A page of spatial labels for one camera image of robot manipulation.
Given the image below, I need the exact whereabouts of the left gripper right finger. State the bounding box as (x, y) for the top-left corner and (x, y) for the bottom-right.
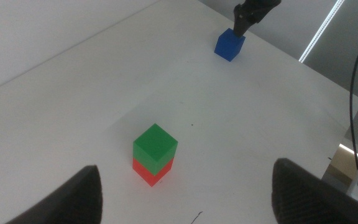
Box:
(271, 157), (358, 224)

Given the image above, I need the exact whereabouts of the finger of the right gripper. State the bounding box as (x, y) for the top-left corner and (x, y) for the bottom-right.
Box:
(233, 14), (252, 38)

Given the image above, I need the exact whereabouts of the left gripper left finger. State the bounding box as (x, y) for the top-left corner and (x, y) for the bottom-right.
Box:
(4, 164), (104, 224)

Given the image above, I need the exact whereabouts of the blue cube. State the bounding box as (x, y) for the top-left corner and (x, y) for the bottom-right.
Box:
(214, 27), (247, 62)

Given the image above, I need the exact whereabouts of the red cube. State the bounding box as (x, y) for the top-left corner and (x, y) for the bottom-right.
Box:
(132, 157), (175, 187)

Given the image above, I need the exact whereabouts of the green cube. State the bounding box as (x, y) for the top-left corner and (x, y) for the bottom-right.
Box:
(132, 123), (179, 176)

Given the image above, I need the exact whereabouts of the white light strip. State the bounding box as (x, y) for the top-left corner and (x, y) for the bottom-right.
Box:
(298, 0), (347, 64)

